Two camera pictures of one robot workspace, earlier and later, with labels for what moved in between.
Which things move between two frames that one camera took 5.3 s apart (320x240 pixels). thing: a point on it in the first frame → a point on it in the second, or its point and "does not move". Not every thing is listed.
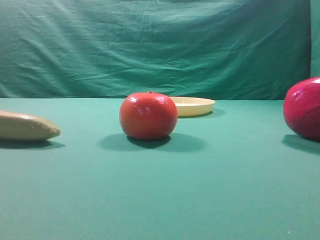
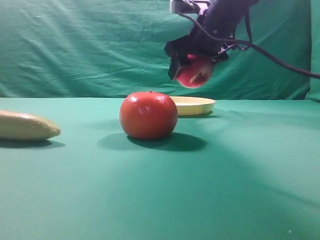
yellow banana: [18, 126] does not move
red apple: [301, 109] → [196, 73]
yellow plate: [189, 106] does not move
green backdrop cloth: [193, 49] does not move
